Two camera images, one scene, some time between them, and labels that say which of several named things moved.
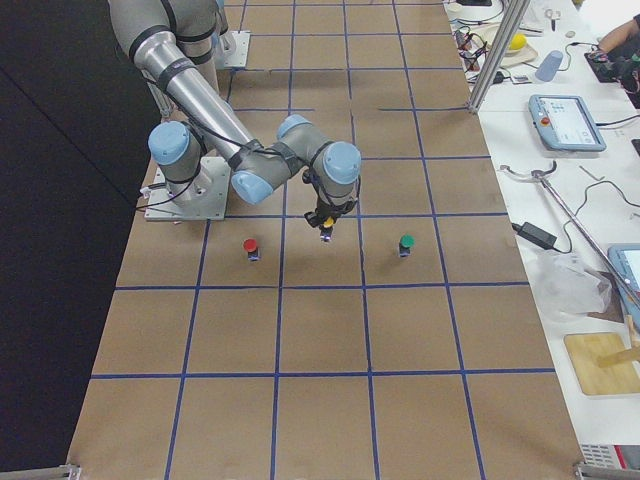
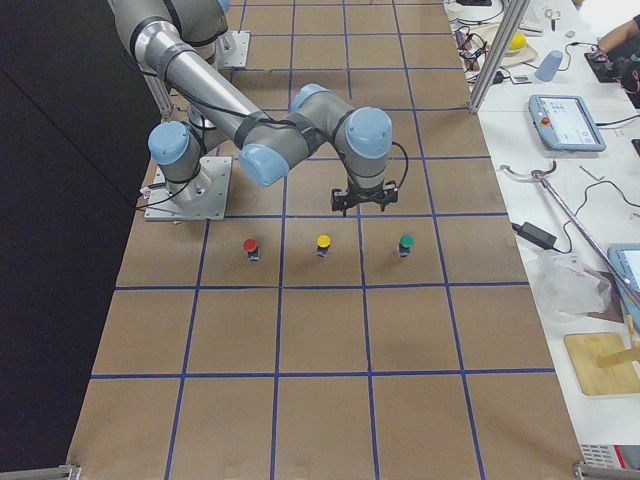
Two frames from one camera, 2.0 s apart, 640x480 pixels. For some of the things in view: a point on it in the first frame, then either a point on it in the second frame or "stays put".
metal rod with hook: [541, 174] stays put
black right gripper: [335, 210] → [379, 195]
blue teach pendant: [564, 123] stays put
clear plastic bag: [563, 283] stays put
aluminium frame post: [512, 18] stays put
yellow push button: [326, 229] → [323, 243]
